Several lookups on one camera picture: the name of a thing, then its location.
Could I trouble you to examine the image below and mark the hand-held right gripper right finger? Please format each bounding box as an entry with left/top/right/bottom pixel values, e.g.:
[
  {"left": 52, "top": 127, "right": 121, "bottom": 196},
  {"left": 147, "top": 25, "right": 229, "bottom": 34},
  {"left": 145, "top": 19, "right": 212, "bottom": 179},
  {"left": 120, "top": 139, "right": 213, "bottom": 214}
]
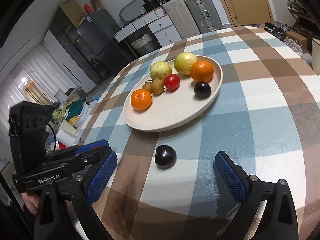
[{"left": 213, "top": 151, "right": 299, "bottom": 240}]

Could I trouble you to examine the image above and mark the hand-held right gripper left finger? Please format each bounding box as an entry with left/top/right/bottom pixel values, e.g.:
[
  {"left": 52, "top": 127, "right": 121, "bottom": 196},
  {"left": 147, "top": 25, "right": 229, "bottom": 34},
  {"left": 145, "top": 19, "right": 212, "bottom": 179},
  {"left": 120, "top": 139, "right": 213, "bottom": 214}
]
[{"left": 34, "top": 151, "right": 118, "bottom": 240}]

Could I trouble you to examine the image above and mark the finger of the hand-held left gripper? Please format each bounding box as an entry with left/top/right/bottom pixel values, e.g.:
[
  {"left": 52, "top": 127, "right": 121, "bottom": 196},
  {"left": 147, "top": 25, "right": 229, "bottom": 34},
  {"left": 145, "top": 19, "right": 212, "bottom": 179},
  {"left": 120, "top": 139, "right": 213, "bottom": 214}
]
[
  {"left": 75, "top": 146, "right": 114, "bottom": 167},
  {"left": 74, "top": 140, "right": 109, "bottom": 155}
]

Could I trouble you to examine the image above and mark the dark purple plum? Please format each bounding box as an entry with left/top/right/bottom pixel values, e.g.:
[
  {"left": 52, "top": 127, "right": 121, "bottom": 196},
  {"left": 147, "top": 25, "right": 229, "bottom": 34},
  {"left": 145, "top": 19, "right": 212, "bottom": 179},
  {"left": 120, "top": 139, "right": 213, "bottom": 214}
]
[
  {"left": 154, "top": 145, "right": 177, "bottom": 170},
  {"left": 194, "top": 81, "right": 212, "bottom": 98}
]

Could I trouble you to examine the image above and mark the small orange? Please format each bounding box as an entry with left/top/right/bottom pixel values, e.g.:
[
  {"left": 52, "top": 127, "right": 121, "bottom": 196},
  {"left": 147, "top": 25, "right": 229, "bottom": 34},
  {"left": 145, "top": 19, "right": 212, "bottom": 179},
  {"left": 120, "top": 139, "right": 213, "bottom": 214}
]
[{"left": 131, "top": 89, "right": 152, "bottom": 111}]

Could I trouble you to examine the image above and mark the cream round plate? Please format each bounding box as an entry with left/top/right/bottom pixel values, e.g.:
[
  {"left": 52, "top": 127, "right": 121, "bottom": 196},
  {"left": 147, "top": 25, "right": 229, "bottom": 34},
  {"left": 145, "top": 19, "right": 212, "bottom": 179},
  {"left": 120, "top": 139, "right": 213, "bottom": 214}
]
[{"left": 123, "top": 55, "right": 223, "bottom": 132}]

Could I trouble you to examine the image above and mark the large orange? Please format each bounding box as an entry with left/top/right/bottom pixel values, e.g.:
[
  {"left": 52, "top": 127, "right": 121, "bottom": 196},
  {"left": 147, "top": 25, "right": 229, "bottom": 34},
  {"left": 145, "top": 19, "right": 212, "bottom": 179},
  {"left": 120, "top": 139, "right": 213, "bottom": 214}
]
[{"left": 190, "top": 60, "right": 214, "bottom": 83}]

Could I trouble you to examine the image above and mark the person's left hand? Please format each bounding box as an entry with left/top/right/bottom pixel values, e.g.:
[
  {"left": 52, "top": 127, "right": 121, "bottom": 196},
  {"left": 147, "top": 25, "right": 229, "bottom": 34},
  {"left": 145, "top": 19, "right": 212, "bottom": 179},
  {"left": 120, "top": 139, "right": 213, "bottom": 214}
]
[{"left": 21, "top": 192, "right": 39, "bottom": 215}]

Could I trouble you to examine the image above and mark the white basin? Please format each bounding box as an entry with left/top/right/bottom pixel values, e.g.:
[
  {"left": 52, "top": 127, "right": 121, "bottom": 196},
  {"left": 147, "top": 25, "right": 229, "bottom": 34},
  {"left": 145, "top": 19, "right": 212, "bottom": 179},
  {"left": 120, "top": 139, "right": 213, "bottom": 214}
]
[{"left": 72, "top": 102, "right": 90, "bottom": 128}]

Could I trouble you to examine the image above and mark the white curtain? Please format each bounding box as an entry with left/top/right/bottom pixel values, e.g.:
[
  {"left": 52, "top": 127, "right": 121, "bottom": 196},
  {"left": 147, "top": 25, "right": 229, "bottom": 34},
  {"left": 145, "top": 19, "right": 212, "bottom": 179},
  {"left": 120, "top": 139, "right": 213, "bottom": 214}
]
[
  {"left": 0, "top": 67, "right": 33, "bottom": 140},
  {"left": 19, "top": 42, "right": 80, "bottom": 98}
]

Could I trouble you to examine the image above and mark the teal bag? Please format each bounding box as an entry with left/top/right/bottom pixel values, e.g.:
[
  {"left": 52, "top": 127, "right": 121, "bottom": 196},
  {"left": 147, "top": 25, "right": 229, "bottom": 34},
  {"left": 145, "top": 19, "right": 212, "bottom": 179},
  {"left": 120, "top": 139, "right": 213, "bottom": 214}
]
[{"left": 62, "top": 99, "right": 84, "bottom": 120}]

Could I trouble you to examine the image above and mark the plaid tablecloth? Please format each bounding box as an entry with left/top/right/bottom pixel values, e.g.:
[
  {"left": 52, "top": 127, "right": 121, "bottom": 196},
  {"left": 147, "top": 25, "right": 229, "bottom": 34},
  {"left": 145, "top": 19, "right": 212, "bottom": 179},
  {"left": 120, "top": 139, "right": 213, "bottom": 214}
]
[{"left": 75, "top": 26, "right": 320, "bottom": 240}]

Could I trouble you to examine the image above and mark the white wardrobe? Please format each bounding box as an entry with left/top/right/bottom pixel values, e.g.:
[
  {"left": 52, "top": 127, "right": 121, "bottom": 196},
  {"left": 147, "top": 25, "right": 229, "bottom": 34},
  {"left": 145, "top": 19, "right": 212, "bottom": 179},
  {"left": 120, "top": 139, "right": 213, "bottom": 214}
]
[{"left": 44, "top": 29, "right": 83, "bottom": 90}]

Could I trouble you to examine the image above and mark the black glass cabinet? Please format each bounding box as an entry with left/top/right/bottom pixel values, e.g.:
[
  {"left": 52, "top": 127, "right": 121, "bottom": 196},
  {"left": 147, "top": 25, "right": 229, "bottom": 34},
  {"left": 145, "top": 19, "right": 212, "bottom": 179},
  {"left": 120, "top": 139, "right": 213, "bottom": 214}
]
[{"left": 50, "top": 6, "right": 100, "bottom": 85}]

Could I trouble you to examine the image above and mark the spotted yellow-green guava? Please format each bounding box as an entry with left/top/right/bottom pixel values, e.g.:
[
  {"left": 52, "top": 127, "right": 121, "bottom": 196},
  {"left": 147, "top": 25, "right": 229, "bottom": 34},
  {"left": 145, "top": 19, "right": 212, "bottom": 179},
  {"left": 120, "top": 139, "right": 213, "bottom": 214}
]
[{"left": 150, "top": 61, "right": 172, "bottom": 80}]

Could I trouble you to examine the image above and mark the grey refrigerator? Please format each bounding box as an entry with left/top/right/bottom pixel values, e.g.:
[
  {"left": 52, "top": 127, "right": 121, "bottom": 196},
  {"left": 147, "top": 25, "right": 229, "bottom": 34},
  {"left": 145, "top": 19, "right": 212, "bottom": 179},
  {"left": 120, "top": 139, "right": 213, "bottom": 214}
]
[{"left": 77, "top": 9, "right": 128, "bottom": 65}]

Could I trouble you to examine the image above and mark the white laundry basket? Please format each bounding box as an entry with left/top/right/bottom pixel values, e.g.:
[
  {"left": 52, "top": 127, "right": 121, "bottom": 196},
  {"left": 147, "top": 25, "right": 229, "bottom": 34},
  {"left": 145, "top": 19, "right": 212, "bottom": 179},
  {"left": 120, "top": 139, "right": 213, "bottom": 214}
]
[{"left": 131, "top": 34, "right": 157, "bottom": 55}]

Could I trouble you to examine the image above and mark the smooth yellow-green guava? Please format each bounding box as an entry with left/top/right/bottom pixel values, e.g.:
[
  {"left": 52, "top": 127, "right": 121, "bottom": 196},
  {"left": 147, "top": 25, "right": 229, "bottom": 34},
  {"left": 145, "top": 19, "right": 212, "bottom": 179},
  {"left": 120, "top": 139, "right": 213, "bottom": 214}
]
[{"left": 174, "top": 52, "right": 199, "bottom": 75}]

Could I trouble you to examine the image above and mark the large cardboard box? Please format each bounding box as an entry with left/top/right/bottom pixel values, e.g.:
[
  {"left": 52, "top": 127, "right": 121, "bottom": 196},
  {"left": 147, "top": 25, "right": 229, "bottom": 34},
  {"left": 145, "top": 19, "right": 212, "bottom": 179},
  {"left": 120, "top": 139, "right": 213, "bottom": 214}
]
[{"left": 60, "top": 1, "right": 85, "bottom": 28}]

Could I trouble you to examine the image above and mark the white dresser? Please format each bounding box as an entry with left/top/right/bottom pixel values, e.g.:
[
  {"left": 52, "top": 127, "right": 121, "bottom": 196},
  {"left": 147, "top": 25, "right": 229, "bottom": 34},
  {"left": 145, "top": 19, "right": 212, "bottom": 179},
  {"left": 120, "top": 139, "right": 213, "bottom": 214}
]
[{"left": 114, "top": 6, "right": 182, "bottom": 48}]

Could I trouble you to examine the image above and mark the grey framed mirror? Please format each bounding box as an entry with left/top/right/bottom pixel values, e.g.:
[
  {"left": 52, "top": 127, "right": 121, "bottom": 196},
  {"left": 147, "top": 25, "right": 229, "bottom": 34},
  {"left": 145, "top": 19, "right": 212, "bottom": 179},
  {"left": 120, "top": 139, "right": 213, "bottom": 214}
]
[{"left": 119, "top": 0, "right": 147, "bottom": 23}]

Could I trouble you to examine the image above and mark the small brown cardboard box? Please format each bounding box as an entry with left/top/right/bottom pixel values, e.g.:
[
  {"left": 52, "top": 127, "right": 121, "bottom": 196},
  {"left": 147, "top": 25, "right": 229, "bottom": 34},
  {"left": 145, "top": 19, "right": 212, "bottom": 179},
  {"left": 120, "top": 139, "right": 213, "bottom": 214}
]
[{"left": 90, "top": 0, "right": 104, "bottom": 11}]

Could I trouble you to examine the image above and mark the white bin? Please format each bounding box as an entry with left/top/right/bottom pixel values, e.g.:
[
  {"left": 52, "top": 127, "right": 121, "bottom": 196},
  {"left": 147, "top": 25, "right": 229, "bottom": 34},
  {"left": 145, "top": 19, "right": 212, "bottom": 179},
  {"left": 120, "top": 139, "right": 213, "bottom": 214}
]
[{"left": 311, "top": 38, "right": 320, "bottom": 68}]

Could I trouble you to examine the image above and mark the pile of sneakers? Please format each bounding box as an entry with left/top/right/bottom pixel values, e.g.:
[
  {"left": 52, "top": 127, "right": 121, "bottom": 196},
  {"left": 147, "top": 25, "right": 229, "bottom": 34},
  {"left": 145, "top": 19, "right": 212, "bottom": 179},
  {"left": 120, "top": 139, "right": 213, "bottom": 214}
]
[{"left": 264, "top": 22, "right": 304, "bottom": 55}]

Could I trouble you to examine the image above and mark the beige suitcase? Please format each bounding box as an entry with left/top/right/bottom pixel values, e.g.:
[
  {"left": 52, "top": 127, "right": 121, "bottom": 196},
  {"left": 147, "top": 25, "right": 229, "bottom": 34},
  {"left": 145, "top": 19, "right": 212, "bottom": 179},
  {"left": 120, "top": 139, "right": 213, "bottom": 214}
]
[{"left": 161, "top": 0, "right": 200, "bottom": 40}]

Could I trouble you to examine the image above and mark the silver suitcase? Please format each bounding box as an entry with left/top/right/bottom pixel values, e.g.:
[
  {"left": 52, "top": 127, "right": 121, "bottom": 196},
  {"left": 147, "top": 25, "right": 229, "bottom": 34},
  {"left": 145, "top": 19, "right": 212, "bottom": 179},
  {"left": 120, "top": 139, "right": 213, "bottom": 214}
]
[{"left": 184, "top": 0, "right": 224, "bottom": 33}]

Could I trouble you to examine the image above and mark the wooden door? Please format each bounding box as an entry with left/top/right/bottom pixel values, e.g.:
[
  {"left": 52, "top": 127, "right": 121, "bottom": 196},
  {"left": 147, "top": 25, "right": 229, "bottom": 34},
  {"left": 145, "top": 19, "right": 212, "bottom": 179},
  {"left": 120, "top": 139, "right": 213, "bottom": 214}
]
[{"left": 210, "top": 0, "right": 274, "bottom": 27}]

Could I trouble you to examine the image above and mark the shoe rack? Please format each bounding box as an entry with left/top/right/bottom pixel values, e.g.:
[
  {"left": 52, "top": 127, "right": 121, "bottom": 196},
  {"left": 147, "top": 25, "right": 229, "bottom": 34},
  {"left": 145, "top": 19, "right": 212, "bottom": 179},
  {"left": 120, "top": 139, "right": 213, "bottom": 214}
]
[{"left": 280, "top": 0, "right": 315, "bottom": 34}]

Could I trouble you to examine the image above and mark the black cable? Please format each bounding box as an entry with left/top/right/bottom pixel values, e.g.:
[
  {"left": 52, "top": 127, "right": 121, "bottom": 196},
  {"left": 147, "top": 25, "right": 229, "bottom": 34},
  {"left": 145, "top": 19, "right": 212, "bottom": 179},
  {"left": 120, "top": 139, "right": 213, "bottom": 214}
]
[{"left": 46, "top": 123, "right": 57, "bottom": 153}]

